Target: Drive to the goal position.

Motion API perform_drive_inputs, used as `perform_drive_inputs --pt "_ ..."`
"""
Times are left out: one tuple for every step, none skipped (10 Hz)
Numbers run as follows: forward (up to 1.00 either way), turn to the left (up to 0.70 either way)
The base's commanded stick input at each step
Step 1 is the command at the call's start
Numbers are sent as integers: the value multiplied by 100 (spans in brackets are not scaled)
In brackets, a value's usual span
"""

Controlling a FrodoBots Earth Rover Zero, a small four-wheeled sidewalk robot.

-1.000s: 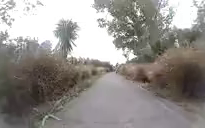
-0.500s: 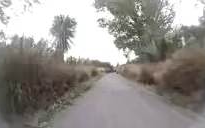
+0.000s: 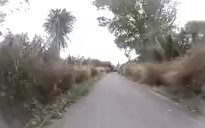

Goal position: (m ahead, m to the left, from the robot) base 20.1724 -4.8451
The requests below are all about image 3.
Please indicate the large leafy tree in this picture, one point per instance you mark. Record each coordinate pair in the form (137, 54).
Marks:
(146, 26)

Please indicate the palm tree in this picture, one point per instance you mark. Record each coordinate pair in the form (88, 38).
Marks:
(58, 28)

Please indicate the dry brown bushes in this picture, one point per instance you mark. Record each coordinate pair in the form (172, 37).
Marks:
(33, 76)
(183, 71)

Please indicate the grey asphalt road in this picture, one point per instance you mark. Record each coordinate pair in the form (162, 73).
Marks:
(118, 106)

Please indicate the grass verge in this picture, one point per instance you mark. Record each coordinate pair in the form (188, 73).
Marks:
(61, 105)

